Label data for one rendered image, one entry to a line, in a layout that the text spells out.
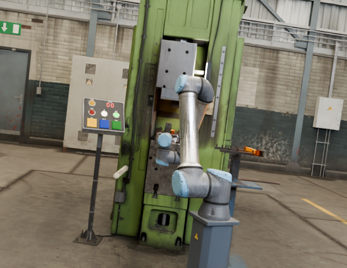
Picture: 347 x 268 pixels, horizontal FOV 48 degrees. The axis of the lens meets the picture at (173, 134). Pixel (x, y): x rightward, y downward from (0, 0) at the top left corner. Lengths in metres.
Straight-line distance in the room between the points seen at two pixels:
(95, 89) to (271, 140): 4.38
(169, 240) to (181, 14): 1.95
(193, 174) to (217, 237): 0.38
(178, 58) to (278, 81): 6.70
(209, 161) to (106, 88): 5.43
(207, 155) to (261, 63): 6.48
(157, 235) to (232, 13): 2.02
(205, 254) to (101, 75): 6.74
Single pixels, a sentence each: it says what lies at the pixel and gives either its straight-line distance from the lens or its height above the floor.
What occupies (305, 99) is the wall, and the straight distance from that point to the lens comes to 10.13.
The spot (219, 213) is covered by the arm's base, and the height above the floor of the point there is 0.64.
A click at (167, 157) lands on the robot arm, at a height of 0.86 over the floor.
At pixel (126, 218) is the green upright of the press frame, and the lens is 3.64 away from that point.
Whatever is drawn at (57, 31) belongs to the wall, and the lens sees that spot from 9.55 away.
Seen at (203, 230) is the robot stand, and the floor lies 0.54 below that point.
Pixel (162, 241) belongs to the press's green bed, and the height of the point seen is 0.07.
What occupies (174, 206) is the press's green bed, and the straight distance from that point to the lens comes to 3.35.
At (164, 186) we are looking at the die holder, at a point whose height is 0.54.
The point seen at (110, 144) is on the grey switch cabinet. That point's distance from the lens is 8.65.
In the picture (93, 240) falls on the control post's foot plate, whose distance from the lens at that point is 3.49.
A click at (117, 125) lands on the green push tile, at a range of 3.22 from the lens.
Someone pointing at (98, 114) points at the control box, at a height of 1.08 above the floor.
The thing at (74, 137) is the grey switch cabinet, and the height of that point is 0.34.
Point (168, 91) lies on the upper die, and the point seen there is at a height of 1.34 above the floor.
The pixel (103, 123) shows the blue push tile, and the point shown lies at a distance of 3.19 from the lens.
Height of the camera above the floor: 1.19
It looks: 3 degrees down
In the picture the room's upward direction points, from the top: 7 degrees clockwise
